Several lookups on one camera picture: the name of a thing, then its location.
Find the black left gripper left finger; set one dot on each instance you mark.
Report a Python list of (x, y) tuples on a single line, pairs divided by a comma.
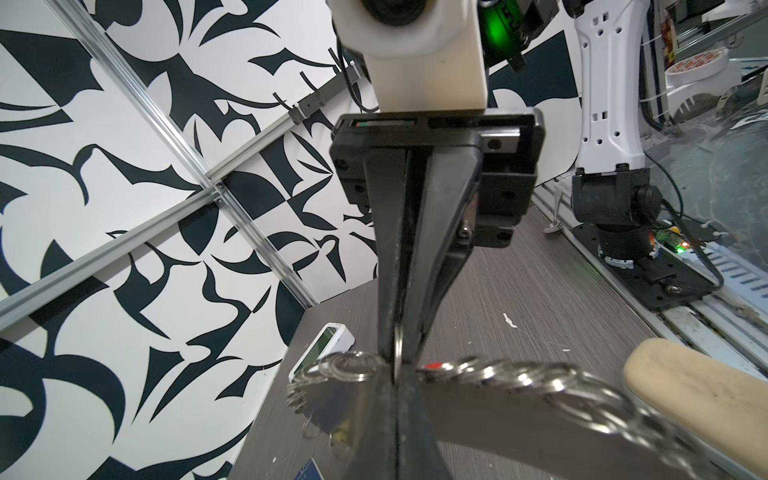
[(376, 454)]

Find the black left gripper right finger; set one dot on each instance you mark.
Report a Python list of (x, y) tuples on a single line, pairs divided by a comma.
[(418, 455)]

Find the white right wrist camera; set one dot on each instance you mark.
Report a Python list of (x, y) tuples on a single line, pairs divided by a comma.
[(420, 55)]

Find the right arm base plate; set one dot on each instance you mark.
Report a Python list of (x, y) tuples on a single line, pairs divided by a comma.
[(658, 283)]

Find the white digital clock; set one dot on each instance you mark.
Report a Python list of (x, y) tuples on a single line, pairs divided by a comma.
[(332, 338)]

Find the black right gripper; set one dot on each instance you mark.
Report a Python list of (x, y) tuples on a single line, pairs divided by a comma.
[(496, 148)]

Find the wall hook rail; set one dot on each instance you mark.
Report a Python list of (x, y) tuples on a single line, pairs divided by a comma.
[(319, 96)]

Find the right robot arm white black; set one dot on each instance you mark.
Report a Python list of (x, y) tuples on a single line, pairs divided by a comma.
[(612, 188)]

